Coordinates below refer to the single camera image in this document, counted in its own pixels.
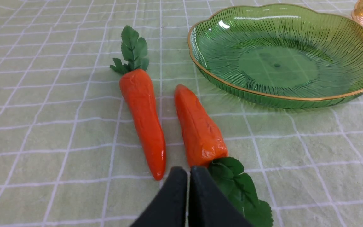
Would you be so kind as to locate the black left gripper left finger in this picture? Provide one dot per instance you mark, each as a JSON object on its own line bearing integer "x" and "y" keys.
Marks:
{"x": 168, "y": 207}

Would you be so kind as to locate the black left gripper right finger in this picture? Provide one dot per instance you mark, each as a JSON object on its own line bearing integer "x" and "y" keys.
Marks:
{"x": 208, "y": 206}

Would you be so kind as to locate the short orange toy carrot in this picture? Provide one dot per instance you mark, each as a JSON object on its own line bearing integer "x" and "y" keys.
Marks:
{"x": 206, "y": 149}

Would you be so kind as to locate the long orange toy carrot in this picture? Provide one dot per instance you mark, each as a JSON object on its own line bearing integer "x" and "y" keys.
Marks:
{"x": 137, "y": 89}

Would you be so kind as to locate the green glass plate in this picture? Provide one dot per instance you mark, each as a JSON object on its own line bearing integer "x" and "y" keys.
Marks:
{"x": 280, "y": 55}

